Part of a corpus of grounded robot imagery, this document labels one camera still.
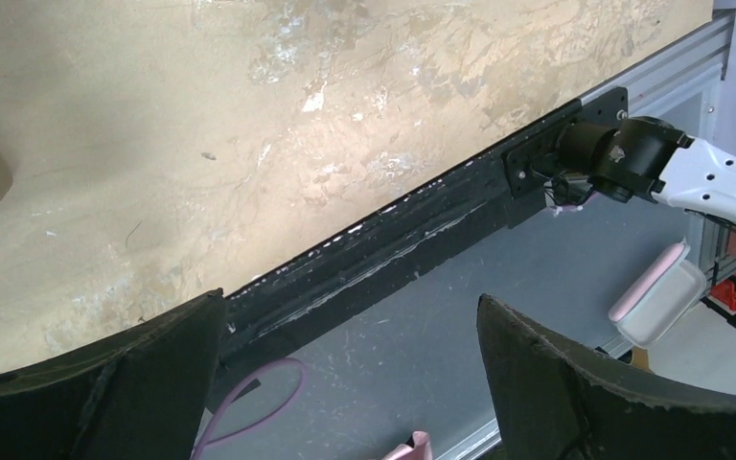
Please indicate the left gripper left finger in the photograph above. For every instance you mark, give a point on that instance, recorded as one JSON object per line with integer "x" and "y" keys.
{"x": 137, "y": 394}

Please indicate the white pink container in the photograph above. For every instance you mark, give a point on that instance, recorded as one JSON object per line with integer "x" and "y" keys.
{"x": 659, "y": 297}

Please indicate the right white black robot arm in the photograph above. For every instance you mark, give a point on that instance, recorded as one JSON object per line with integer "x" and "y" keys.
{"x": 650, "y": 159}

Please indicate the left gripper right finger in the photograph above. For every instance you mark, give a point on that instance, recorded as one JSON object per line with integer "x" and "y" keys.
{"x": 555, "y": 398}

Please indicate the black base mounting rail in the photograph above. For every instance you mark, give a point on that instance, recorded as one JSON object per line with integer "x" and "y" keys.
{"x": 500, "y": 187}

